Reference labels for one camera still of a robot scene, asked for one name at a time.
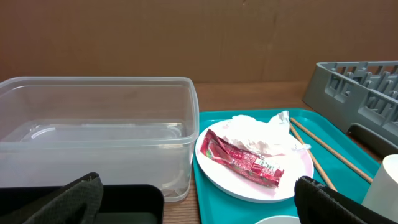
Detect crumpled white napkin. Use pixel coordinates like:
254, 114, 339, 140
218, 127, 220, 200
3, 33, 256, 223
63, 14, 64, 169
217, 111, 311, 157

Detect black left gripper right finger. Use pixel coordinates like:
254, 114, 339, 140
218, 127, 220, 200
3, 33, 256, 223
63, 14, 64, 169
294, 176, 397, 224

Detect red snack wrapper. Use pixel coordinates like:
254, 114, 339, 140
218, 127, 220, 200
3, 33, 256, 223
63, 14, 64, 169
200, 129, 284, 189

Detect white paper cup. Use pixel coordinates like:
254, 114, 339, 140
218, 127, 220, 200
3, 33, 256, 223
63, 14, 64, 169
362, 154, 398, 222

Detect right wooden chopstick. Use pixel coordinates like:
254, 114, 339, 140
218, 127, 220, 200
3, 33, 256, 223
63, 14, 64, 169
290, 118, 373, 184

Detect clear plastic bin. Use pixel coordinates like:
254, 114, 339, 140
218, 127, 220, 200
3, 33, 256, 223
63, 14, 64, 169
1, 77, 199, 202

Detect white empty bowl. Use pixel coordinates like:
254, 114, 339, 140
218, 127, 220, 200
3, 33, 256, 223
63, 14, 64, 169
256, 215, 301, 224

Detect white round plate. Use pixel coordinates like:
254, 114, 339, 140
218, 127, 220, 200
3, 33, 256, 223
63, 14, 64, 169
195, 129, 314, 203

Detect left wooden chopstick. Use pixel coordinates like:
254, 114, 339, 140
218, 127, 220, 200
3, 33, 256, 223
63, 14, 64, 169
289, 123, 337, 191

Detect wooden chopstick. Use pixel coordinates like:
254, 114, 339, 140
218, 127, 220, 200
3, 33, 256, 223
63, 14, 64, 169
289, 123, 337, 191
290, 118, 373, 184

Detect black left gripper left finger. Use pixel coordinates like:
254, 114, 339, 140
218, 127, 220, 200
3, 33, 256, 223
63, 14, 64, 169
1, 172, 103, 224

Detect black plastic tray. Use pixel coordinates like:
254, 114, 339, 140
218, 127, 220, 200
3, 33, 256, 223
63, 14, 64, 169
1, 185, 164, 224

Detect grey dishwasher rack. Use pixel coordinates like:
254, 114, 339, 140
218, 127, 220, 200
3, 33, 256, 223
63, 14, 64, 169
303, 61, 397, 157

